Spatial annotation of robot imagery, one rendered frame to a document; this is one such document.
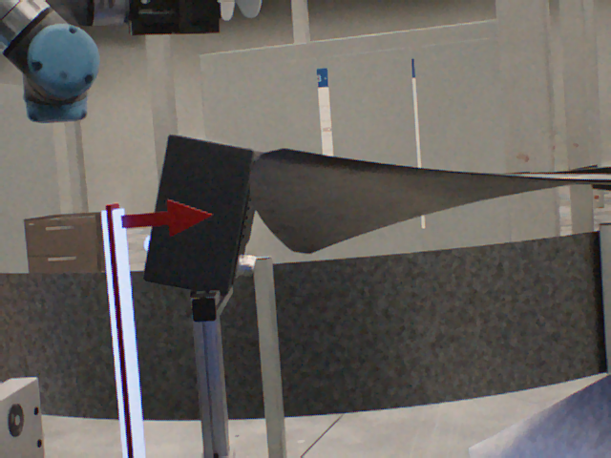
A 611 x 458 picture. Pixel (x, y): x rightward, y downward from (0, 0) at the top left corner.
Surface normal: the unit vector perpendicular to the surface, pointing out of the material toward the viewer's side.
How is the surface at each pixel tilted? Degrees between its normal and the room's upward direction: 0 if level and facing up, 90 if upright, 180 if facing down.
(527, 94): 90
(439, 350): 90
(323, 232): 156
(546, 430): 55
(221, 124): 90
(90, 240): 90
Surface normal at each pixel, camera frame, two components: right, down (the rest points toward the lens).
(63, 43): 0.33, 0.04
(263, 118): -0.32, 0.09
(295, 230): 0.13, 0.94
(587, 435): -0.71, -0.48
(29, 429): 0.99, -0.07
